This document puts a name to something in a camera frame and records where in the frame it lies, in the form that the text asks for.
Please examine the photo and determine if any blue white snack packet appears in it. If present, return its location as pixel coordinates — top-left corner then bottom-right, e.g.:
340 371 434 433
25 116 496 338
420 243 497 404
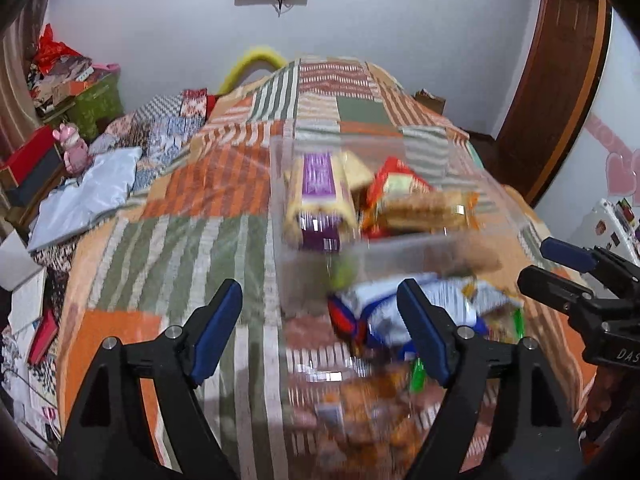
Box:
340 272 525 348

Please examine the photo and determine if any clear peanut packet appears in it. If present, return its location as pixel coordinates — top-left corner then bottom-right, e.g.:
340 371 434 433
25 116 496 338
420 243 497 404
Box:
440 232 503 273

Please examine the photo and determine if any red and grey box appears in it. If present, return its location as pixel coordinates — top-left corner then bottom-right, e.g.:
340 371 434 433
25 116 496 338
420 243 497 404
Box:
0 127 66 206

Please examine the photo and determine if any clear biscuit packet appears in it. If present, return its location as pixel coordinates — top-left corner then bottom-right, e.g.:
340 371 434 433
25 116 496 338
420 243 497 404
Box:
377 191 478 235

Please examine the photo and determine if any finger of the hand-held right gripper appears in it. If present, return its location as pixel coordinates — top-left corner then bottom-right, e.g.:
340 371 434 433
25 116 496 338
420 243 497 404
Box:
540 236 640 293
516 265 608 331

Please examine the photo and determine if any brown wooden door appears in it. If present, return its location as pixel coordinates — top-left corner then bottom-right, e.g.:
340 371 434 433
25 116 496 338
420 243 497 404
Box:
492 0 613 206

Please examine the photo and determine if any red fried nugget packet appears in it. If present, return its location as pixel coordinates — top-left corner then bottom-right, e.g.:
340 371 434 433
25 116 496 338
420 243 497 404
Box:
362 156 437 238

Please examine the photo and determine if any patchwork striped bed blanket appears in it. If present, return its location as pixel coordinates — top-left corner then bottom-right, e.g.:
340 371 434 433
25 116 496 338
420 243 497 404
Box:
55 57 601 480

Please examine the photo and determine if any pale blue cloth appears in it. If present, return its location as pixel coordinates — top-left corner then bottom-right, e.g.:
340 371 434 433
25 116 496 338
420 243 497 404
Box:
27 147 143 253

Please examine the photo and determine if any pink heart wall sticker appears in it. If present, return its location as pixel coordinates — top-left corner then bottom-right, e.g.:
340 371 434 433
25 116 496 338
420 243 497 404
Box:
585 112 640 201

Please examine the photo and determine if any pink plush toy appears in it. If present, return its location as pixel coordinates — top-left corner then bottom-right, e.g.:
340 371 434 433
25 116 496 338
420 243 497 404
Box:
52 122 93 173

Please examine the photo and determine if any orange fried snack packet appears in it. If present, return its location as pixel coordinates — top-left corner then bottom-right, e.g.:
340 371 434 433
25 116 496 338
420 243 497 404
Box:
295 365 436 461

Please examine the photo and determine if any green storage box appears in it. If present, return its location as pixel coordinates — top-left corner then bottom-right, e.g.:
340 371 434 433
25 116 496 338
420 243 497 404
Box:
47 72 125 141

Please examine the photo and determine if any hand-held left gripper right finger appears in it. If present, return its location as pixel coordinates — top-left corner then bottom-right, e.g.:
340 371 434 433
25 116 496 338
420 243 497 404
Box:
396 277 585 480

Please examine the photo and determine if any green snack packet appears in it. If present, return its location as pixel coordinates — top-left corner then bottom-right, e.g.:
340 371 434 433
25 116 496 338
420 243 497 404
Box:
327 255 361 286

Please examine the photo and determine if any clear plastic container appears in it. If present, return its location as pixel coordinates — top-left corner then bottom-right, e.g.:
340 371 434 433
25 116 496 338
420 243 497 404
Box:
270 132 506 311

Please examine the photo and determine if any checkered floral quilt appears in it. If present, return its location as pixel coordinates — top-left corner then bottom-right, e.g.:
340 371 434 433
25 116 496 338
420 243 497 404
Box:
90 89 208 191

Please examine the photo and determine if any white cardboard box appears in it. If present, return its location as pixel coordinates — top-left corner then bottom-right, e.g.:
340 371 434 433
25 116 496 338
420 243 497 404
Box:
0 232 47 293

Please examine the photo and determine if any red chips packet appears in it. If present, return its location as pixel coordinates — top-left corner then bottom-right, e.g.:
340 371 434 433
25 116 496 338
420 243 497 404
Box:
327 294 381 358

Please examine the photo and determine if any green-edged snack packet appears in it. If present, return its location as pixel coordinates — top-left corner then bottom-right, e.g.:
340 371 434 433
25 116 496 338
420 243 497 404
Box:
409 356 427 394

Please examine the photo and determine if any red book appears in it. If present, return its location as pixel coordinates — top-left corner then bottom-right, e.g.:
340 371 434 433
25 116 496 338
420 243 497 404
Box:
27 307 60 367

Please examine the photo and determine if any purple label biscuit packet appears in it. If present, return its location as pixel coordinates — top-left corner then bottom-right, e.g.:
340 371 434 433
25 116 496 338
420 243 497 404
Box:
282 151 362 253

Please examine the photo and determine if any striped red beige curtain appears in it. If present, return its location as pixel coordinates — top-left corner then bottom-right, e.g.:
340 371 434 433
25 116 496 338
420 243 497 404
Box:
0 0 56 151

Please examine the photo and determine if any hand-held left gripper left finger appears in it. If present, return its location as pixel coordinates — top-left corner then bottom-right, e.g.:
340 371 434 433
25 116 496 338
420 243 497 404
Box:
56 278 244 480

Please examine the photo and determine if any white refrigerator with stickers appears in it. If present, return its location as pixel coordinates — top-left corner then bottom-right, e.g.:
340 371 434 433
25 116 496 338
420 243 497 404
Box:
570 199 640 281

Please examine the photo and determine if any red plastic bag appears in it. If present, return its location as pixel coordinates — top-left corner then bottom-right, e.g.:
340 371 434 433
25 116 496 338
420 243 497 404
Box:
32 24 83 73

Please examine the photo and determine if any yellow foam hoop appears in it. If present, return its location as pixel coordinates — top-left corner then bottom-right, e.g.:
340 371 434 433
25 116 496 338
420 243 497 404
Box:
217 46 288 96

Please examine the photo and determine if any pile of papers and clothes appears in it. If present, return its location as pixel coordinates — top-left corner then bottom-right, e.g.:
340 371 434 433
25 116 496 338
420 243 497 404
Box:
27 55 108 111

